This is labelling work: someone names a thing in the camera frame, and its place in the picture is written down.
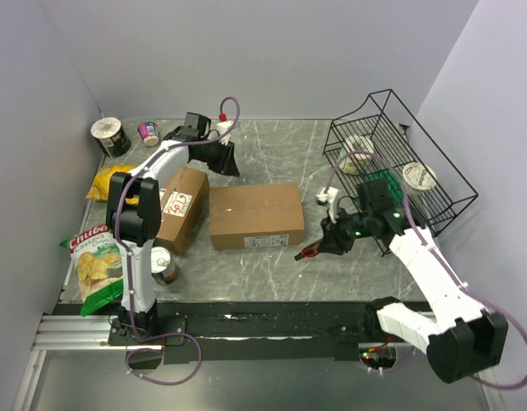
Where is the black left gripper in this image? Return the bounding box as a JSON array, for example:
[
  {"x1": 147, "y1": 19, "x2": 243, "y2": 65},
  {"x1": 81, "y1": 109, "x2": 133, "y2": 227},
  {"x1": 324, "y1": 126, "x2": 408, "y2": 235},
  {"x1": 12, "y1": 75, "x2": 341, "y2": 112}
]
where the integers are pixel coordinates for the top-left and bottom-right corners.
[{"x1": 195, "y1": 138, "x2": 240, "y2": 178}]

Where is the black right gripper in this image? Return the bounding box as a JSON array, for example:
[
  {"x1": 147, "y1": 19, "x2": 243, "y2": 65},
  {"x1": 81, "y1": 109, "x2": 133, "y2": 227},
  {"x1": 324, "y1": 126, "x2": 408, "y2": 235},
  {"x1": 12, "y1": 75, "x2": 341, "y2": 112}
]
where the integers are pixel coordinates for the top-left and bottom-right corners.
[{"x1": 317, "y1": 205, "x2": 373, "y2": 255}]

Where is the red black box cutter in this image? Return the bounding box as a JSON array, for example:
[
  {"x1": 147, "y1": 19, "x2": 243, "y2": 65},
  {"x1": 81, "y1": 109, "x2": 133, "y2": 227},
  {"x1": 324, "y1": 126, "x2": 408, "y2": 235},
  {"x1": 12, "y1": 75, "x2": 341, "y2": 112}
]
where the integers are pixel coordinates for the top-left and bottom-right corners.
[{"x1": 294, "y1": 242, "x2": 319, "y2": 261}]

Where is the labelled cardboard express box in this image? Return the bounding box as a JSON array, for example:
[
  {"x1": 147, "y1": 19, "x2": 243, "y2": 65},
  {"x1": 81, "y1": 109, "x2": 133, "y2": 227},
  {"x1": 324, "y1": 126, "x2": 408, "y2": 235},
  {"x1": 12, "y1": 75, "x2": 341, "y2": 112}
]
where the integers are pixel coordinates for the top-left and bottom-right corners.
[{"x1": 155, "y1": 167, "x2": 210, "y2": 255}]

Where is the plain taped cardboard box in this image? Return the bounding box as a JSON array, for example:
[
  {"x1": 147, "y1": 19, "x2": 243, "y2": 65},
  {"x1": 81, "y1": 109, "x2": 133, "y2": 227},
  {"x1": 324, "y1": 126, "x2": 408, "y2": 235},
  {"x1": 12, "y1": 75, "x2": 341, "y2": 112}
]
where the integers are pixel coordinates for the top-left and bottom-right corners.
[{"x1": 209, "y1": 182, "x2": 305, "y2": 251}]

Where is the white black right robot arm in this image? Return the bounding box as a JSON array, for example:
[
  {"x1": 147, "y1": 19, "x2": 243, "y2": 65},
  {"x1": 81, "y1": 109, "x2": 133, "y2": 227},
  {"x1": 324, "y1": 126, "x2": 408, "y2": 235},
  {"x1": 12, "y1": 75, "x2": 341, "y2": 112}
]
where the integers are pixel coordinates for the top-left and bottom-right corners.
[{"x1": 310, "y1": 179, "x2": 508, "y2": 384}]

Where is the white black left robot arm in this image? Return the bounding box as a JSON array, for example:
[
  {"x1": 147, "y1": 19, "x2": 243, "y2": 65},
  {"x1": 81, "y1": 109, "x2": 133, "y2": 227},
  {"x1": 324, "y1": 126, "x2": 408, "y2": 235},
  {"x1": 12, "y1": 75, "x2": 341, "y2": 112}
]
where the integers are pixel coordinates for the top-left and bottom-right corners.
[{"x1": 106, "y1": 112, "x2": 240, "y2": 344}]

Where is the purple yogurt cup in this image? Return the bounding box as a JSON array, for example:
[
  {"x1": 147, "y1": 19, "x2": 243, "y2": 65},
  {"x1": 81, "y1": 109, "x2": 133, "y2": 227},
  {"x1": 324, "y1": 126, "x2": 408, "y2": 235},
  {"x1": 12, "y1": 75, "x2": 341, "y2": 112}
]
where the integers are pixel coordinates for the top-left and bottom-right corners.
[{"x1": 137, "y1": 121, "x2": 160, "y2": 147}]

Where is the white tape roll cup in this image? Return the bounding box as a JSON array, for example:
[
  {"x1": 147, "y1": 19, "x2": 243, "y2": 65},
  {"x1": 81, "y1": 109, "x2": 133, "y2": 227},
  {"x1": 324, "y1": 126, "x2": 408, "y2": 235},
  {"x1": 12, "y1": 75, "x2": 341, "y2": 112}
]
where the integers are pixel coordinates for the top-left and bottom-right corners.
[{"x1": 339, "y1": 134, "x2": 374, "y2": 176}]

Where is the white Chobani yogurt cup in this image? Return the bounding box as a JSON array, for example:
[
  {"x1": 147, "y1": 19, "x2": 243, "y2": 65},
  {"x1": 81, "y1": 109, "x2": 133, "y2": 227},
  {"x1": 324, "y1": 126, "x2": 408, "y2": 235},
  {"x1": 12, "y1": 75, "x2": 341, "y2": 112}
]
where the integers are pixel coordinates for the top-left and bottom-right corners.
[{"x1": 402, "y1": 162, "x2": 437, "y2": 195}]

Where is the metal tin can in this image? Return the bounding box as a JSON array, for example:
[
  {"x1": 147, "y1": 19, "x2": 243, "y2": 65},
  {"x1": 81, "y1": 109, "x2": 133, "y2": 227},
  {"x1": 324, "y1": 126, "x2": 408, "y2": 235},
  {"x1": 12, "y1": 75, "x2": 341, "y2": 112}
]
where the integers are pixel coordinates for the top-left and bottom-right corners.
[{"x1": 151, "y1": 247, "x2": 179, "y2": 286}]

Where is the black paper cup white lid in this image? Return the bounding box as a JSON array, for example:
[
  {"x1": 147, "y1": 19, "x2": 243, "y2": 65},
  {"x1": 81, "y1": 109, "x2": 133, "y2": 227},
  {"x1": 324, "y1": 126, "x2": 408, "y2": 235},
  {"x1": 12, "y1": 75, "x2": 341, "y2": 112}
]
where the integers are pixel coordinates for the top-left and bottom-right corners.
[{"x1": 91, "y1": 117, "x2": 131, "y2": 158}]

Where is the yellow Lays chips bag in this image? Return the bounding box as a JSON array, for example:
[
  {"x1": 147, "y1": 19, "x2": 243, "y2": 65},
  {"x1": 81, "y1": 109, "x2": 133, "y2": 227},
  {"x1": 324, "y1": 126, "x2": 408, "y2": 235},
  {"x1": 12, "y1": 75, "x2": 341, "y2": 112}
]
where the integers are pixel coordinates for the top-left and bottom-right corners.
[{"x1": 86, "y1": 164, "x2": 135, "y2": 202}]

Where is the green Chuba chips bag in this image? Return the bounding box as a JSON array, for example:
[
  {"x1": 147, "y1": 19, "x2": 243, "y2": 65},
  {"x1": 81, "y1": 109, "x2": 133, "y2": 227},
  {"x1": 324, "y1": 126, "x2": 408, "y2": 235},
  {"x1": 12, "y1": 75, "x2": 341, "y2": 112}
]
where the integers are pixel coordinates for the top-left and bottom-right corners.
[{"x1": 60, "y1": 223, "x2": 123, "y2": 317}]

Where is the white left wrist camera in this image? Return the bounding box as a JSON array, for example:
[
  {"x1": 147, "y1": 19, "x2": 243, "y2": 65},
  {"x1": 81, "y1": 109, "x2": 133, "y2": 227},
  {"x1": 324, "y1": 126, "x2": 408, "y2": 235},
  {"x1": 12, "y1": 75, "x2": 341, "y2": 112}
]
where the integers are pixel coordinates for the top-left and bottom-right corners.
[{"x1": 216, "y1": 120, "x2": 237, "y2": 144}]

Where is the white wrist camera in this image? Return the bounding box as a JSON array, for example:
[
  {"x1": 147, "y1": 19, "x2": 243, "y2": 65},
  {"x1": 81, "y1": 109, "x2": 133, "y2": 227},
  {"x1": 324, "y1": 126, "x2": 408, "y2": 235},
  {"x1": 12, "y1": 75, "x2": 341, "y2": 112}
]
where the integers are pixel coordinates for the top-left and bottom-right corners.
[
  {"x1": 316, "y1": 187, "x2": 340, "y2": 223},
  {"x1": 216, "y1": 120, "x2": 237, "y2": 144}
]

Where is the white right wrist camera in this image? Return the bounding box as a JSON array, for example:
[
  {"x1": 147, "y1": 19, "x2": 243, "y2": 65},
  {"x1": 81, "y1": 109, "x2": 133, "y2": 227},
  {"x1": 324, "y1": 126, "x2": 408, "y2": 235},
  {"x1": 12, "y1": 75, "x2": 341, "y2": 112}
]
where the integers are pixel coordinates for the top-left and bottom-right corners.
[{"x1": 316, "y1": 187, "x2": 340, "y2": 223}]

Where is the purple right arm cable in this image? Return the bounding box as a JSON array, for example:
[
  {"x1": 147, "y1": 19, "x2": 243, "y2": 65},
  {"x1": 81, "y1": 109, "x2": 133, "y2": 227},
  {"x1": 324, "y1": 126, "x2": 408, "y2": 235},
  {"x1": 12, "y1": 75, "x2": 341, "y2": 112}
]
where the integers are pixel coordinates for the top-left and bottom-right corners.
[{"x1": 321, "y1": 150, "x2": 527, "y2": 390}]

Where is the black wire basket rack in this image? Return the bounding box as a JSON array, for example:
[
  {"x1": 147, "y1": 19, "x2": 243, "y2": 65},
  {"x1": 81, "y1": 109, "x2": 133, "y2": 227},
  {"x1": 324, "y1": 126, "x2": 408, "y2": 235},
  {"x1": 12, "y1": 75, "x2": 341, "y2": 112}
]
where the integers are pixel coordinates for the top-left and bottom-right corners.
[{"x1": 323, "y1": 89, "x2": 478, "y2": 254}]

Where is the aluminium rail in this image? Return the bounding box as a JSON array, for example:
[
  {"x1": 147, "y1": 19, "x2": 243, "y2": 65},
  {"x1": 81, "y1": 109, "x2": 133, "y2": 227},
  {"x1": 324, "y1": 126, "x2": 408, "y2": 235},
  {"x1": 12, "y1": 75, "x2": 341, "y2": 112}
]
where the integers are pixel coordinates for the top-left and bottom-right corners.
[{"x1": 30, "y1": 314, "x2": 119, "y2": 353}]

